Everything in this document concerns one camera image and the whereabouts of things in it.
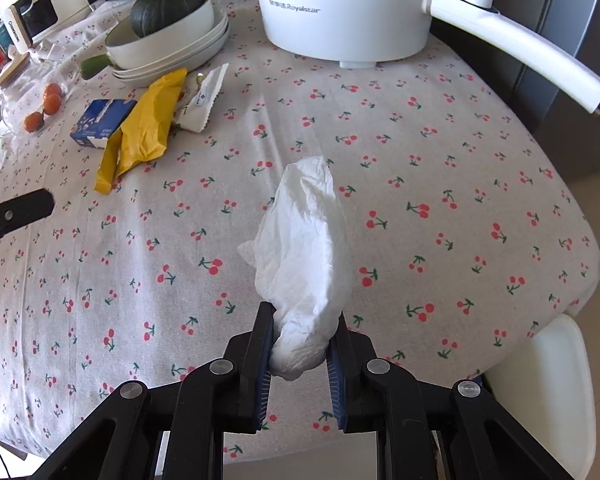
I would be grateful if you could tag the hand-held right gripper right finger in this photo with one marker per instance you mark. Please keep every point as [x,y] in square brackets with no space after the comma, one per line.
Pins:
[337,377]

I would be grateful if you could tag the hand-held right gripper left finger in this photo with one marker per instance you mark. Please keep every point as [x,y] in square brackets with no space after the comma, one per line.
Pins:
[262,355]

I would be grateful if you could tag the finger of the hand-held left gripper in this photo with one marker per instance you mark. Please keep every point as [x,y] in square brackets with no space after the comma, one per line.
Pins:
[17,212]

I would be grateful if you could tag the white tissue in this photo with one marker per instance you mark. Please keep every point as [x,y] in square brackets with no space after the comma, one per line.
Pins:
[305,250]

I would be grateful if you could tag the small orange fruit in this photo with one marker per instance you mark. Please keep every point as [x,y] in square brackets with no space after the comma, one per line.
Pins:
[34,121]
[51,103]
[53,90]

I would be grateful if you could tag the glass jar with wooden lid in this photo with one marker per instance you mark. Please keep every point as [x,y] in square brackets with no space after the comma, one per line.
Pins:
[15,95]

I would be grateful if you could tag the blue snack carton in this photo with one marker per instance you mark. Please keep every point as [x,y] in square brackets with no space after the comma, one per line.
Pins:
[97,125]

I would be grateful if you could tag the yellow plastic wrapper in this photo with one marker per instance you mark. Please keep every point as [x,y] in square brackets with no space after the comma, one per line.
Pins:
[145,125]

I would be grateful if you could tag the white chair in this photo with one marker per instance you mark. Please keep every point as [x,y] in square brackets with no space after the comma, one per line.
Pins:
[540,395]

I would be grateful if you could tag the cherry print tablecloth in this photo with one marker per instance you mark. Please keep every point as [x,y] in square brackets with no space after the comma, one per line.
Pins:
[430,185]

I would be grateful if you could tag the cream air fryer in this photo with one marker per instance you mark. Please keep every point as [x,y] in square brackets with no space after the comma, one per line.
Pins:
[40,0]

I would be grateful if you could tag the white plastic wrapper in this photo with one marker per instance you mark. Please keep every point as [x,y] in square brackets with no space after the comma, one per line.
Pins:
[200,100]

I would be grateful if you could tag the cream plate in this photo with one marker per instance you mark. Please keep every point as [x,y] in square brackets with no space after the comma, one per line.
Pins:
[205,57]
[215,37]

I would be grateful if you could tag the dark green pumpkin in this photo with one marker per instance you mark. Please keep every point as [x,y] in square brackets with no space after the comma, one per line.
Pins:
[167,10]

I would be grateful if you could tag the white electric cooking pot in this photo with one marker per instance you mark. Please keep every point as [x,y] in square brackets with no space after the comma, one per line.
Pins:
[350,10]

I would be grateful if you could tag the grey refrigerator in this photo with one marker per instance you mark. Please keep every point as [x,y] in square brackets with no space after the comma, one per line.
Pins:
[545,35]

